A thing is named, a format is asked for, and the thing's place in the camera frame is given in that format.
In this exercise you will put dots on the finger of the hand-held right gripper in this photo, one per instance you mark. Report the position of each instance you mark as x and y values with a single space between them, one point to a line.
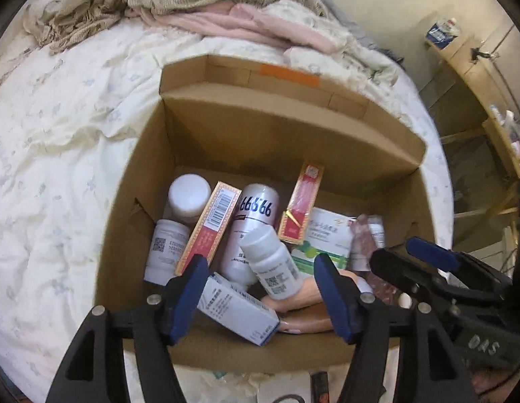
394 266
432 254

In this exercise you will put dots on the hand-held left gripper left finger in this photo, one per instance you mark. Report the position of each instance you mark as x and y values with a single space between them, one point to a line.
186 298

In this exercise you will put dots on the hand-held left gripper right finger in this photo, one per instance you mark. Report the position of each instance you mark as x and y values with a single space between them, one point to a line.
333 298

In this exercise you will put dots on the pinkish sachet pack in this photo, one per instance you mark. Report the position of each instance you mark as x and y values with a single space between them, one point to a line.
362 243

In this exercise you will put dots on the green and white medicine box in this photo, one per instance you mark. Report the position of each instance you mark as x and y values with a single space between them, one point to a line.
327 235

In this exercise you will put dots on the small white pill bottle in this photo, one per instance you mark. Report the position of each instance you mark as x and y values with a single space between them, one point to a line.
272 268

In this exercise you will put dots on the brown cardboard box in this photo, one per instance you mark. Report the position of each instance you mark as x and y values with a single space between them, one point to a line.
285 134

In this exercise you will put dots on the white round container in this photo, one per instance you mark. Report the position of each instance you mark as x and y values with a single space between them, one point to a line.
281 390

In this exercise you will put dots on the pink packet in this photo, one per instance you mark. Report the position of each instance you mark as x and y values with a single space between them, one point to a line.
381 289

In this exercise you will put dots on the peach tube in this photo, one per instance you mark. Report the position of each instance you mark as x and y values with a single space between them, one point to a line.
306 296
310 323

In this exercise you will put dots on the white bottle with printed label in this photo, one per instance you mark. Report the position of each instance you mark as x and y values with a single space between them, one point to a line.
165 252

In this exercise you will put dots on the red box with barcode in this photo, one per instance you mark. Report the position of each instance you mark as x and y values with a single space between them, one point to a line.
209 226

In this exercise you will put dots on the black tube with red mark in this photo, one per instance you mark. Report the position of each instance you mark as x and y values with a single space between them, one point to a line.
319 388

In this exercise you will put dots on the slim red box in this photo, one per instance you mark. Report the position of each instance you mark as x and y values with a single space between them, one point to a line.
302 201

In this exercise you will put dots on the white capped pill bottle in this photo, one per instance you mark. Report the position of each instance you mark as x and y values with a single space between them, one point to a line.
188 195

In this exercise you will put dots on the tall white bottle blue print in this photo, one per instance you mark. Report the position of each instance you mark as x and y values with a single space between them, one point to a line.
253 214

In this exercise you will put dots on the white cosmetic bottle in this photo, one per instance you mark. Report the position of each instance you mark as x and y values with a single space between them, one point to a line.
510 118

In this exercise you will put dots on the wooden shelf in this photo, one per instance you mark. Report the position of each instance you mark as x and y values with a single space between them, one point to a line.
457 58

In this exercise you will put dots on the black clip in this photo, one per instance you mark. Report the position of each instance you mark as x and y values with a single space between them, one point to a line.
480 54

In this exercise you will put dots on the white floral quilt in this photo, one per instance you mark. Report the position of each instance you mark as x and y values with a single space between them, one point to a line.
360 58

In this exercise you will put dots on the blue packet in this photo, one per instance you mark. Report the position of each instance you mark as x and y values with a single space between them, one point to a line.
438 33

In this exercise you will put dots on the pink cloth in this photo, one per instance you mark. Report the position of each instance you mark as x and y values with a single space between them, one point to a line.
226 21

